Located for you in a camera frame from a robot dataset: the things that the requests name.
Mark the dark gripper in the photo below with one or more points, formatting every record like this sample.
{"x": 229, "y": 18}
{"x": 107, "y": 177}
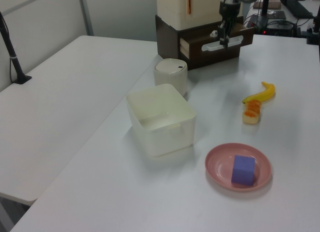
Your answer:
{"x": 229, "y": 10}

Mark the black and white panda toy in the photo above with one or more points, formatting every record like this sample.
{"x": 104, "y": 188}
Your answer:
{"x": 213, "y": 34}

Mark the wooden drawer with brown front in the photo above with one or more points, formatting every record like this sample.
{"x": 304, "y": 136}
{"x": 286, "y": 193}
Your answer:
{"x": 215, "y": 56}

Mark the yellow toy banana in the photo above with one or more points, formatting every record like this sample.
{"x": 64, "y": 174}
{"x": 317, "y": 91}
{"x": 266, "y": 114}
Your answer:
{"x": 265, "y": 93}

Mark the toy bread with orange glaze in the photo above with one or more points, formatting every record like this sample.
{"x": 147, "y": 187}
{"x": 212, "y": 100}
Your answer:
{"x": 252, "y": 112}

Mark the black monitor stand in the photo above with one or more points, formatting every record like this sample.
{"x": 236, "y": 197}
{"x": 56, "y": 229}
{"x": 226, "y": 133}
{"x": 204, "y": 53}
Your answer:
{"x": 265, "y": 7}

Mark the black electronics box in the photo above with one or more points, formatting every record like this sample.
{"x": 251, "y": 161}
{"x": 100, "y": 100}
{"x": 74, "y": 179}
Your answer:
{"x": 278, "y": 28}

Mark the cream plastic cabinet unit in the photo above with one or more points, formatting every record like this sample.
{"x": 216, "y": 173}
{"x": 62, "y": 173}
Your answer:
{"x": 175, "y": 7}

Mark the dark brown cabinet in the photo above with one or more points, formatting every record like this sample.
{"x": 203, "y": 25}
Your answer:
{"x": 167, "y": 40}

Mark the brown cardboard box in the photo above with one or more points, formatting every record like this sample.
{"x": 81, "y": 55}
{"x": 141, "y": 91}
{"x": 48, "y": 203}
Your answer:
{"x": 273, "y": 4}

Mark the cream trash can with lid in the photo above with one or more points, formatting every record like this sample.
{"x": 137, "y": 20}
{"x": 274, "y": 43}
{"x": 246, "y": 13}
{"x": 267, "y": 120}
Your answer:
{"x": 171, "y": 76}

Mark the cream plastic storage box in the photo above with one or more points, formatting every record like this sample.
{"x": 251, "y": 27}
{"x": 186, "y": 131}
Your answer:
{"x": 160, "y": 139}

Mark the pink plate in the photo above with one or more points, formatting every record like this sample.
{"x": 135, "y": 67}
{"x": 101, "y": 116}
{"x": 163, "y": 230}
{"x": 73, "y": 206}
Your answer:
{"x": 220, "y": 167}

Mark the purple foam cube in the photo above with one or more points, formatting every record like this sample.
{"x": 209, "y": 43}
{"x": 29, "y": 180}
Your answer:
{"x": 243, "y": 170}

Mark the black pole with clamp base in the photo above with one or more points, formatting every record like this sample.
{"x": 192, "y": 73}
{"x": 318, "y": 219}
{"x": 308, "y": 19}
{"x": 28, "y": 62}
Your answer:
{"x": 7, "y": 42}

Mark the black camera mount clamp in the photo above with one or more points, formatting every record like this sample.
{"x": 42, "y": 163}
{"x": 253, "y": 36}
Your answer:
{"x": 313, "y": 33}

